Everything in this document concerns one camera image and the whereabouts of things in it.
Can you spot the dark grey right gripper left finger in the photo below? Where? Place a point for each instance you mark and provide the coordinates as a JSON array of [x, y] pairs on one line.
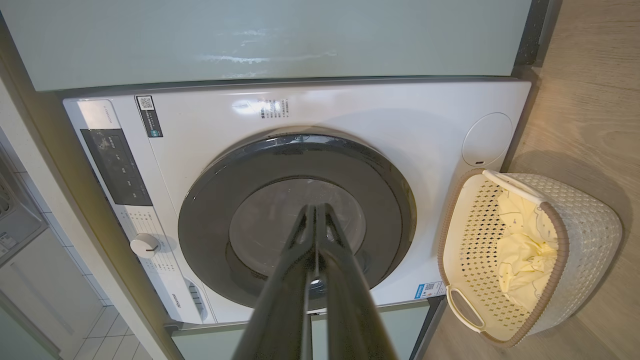
[[280, 310]]

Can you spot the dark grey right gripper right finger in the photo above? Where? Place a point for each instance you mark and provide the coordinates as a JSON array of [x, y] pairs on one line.
[[350, 310]]

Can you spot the round dark glass washer door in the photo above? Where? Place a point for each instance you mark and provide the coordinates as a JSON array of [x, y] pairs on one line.
[[210, 210]]

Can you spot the pale yellow garment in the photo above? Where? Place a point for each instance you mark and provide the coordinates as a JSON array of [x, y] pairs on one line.
[[520, 212], [525, 280]]

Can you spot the white washing machine dial knob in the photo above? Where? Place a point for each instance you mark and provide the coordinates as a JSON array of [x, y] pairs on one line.
[[144, 246]]

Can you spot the white front-load washing machine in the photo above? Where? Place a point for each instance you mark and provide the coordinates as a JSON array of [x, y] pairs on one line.
[[400, 130]]

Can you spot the black washer control panel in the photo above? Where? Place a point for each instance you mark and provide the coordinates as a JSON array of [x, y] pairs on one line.
[[117, 167]]

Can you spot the blue white energy label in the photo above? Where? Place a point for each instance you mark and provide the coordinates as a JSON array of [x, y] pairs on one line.
[[430, 290]]

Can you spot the white detergent drawer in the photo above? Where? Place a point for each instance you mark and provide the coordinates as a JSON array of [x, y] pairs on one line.
[[187, 300]]

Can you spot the small printed text label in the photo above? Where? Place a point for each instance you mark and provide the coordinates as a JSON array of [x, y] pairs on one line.
[[274, 108]]

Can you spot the round white filter cover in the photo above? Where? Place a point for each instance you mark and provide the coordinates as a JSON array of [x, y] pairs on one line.
[[487, 139]]

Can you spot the black QR code sticker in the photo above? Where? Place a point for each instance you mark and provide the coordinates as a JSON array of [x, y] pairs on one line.
[[149, 117]]

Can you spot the cream perforated laundry basket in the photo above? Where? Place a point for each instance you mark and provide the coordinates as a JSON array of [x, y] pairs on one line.
[[585, 225]]

